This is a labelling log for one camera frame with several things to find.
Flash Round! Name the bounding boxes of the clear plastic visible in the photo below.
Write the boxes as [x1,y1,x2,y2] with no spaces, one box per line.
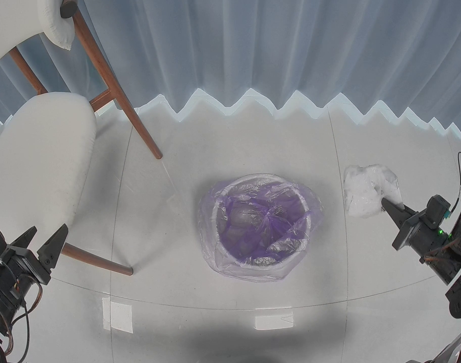
[343,164,405,219]

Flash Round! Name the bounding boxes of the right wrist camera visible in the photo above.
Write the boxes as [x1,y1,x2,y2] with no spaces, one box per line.
[426,194,453,229]

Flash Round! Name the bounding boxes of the pale blue sheer curtain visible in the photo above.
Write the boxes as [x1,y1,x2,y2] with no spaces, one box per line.
[0,0,461,143]

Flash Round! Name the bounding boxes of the white chair with wooden legs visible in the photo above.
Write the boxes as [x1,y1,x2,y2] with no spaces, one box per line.
[0,0,164,277]

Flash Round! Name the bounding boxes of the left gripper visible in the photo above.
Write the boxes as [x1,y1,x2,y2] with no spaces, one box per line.
[0,223,69,319]

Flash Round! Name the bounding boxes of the white trash bin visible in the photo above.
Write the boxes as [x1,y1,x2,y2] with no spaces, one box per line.
[214,177,315,268]

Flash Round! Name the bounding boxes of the purple plastic bag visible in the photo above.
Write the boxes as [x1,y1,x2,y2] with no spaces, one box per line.
[198,172,326,283]

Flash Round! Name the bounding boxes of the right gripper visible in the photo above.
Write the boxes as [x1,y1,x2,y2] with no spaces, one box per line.
[381,198,453,259]

